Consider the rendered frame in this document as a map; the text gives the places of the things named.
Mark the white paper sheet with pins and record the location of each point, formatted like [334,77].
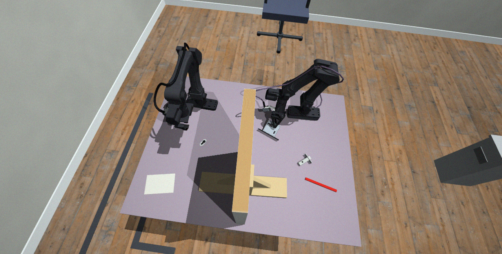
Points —
[160,183]

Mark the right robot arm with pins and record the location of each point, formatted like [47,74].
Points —
[176,95]

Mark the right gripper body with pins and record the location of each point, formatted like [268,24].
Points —
[185,114]

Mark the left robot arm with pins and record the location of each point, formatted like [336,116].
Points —
[324,79]

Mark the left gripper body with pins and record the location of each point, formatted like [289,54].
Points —
[279,109]

